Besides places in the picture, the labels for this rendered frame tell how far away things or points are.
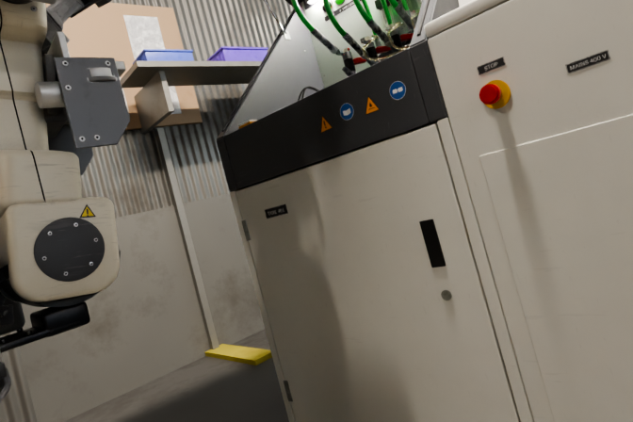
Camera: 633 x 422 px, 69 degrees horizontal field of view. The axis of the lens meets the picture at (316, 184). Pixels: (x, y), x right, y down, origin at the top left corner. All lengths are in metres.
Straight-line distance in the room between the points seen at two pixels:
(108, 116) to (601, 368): 0.96
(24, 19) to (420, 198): 0.78
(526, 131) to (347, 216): 0.44
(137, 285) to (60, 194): 1.94
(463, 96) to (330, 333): 0.67
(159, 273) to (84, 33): 1.42
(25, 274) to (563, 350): 0.91
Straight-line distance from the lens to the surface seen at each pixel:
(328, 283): 1.19
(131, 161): 2.87
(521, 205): 0.92
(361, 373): 1.23
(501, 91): 0.91
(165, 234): 2.85
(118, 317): 2.75
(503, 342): 1.02
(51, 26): 1.28
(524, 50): 0.91
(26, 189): 0.86
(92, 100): 0.91
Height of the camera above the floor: 0.69
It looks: 2 degrees up
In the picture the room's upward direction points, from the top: 15 degrees counter-clockwise
